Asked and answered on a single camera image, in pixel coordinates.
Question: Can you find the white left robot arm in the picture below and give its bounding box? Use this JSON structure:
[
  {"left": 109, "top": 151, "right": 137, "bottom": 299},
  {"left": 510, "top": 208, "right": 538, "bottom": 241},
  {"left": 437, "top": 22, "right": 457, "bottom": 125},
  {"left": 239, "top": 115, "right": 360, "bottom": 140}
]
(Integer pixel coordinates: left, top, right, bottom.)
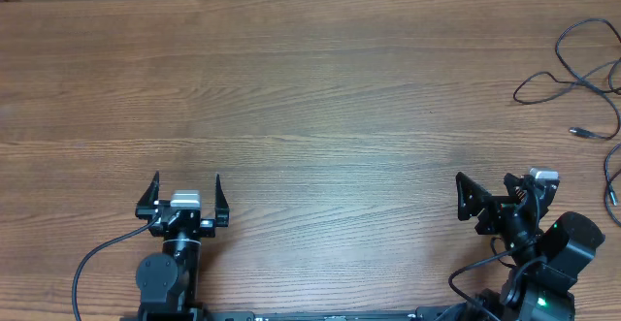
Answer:
[{"left": 135, "top": 175, "right": 230, "bottom": 321}]

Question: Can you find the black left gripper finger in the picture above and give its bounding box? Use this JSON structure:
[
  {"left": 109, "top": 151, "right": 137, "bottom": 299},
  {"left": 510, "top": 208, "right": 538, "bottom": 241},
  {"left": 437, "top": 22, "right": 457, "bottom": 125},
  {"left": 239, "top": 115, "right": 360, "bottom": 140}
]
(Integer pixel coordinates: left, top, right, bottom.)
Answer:
[
  {"left": 214, "top": 174, "right": 230, "bottom": 228},
  {"left": 135, "top": 171, "right": 160, "bottom": 220}
]

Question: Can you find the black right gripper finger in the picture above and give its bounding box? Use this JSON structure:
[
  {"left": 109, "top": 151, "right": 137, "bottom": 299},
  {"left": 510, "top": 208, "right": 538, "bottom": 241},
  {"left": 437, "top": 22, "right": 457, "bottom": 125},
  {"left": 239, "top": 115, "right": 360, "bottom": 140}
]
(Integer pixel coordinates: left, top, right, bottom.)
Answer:
[
  {"left": 455, "top": 172, "right": 492, "bottom": 221},
  {"left": 504, "top": 173, "right": 525, "bottom": 196}
]

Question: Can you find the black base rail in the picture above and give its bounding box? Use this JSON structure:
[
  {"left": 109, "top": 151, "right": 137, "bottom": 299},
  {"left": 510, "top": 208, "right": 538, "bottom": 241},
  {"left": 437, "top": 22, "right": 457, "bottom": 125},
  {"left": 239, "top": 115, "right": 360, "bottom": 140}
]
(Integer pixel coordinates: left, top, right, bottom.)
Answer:
[{"left": 120, "top": 304, "right": 486, "bottom": 321}]

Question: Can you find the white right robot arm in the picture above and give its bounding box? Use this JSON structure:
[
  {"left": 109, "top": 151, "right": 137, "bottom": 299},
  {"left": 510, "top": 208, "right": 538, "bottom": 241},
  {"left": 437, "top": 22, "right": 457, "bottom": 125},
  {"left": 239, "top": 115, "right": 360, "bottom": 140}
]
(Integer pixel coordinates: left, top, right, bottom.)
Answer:
[{"left": 448, "top": 168, "right": 605, "bottom": 321}]

